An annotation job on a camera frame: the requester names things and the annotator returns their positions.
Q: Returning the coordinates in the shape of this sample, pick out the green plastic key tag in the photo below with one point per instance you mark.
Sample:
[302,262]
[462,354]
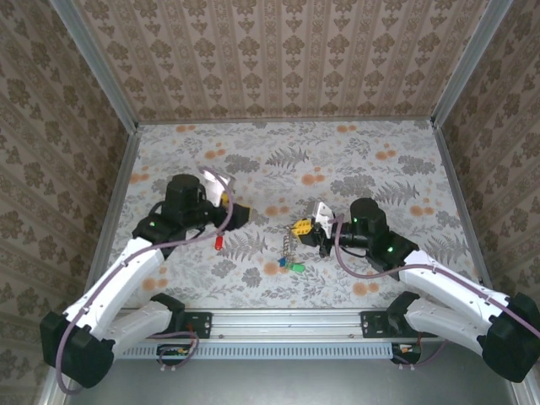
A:
[298,267]

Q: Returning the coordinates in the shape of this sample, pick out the aluminium frame post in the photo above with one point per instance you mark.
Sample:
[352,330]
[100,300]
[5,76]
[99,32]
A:
[98,63]
[470,63]

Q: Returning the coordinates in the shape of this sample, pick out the aluminium frame back rail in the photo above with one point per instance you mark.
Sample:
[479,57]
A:
[287,122]

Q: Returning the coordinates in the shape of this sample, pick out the red plastic key tag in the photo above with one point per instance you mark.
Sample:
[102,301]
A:
[218,244]

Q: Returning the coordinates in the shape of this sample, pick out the aluminium frame side rail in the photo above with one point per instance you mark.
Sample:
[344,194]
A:
[110,211]
[470,211]

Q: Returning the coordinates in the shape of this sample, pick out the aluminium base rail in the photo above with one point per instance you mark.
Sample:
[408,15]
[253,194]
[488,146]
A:
[287,325]

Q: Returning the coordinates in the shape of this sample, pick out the metal keyring plate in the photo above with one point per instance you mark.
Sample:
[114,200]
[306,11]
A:
[289,244]

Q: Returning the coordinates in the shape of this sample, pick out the floral patterned table cover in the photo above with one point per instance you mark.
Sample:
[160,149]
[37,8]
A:
[337,169]

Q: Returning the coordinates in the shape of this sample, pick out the blue plastic key tag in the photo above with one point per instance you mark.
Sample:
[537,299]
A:
[281,263]

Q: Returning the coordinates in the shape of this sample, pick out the grey metal sheet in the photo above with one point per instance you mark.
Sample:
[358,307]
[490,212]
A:
[295,384]

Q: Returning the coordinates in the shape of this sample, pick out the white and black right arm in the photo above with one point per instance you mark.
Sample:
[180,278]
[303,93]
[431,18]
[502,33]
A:
[447,287]

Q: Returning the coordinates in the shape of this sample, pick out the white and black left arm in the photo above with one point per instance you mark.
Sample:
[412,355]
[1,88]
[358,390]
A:
[118,278]

